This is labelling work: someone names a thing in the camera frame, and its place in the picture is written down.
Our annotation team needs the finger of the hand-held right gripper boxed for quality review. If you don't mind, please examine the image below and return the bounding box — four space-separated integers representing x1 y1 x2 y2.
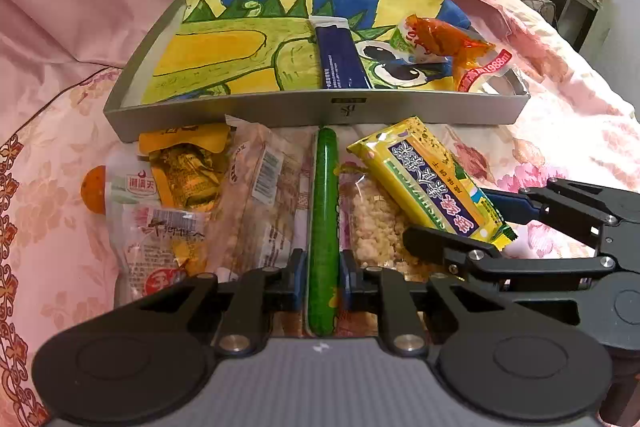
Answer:
480 178 640 254
402 226 619 295

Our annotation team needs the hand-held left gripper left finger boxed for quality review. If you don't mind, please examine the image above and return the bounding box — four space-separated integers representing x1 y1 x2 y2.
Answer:
127 249 307 356

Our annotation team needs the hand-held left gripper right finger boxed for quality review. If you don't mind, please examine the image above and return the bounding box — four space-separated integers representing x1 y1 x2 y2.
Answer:
340 249 507 355

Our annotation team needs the clear rice cracker packet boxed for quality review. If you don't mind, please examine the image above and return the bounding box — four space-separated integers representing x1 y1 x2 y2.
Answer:
336 162 451 283

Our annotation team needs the green sausage stick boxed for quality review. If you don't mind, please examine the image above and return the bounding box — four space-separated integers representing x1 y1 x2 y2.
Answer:
306 127 342 338

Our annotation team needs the clear barcode snack packet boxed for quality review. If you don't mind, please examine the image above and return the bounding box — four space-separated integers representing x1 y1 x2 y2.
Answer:
205 114 313 280

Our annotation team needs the yellow snack packet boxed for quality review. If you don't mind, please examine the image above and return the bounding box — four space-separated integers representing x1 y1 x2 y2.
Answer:
346 116 518 250

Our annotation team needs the grey tray box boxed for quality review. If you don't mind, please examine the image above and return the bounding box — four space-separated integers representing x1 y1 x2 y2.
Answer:
102 0 532 142

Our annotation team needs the clear packet with red seal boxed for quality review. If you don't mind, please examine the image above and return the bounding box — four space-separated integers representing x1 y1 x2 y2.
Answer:
114 204 213 303

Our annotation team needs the gold pouch with orange cap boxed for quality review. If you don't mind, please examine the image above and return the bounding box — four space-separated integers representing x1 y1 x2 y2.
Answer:
80 124 235 214

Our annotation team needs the orange-red snack packet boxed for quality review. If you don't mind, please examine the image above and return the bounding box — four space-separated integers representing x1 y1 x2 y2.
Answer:
404 13 517 96

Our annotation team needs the white snack packet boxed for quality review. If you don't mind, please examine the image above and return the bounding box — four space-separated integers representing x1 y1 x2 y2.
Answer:
106 159 168 210

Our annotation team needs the small white-green snack packet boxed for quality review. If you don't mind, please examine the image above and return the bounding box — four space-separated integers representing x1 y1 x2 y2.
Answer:
394 19 432 60

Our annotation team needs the navy blue snack packet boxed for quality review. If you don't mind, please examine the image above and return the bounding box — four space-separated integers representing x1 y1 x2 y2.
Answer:
308 16 373 90

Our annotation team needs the colourful drawing paper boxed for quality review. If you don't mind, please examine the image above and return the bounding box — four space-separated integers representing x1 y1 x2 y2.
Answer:
142 0 473 105

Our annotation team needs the floral blanket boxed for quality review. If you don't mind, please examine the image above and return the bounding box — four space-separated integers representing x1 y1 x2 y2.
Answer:
0 0 640 427

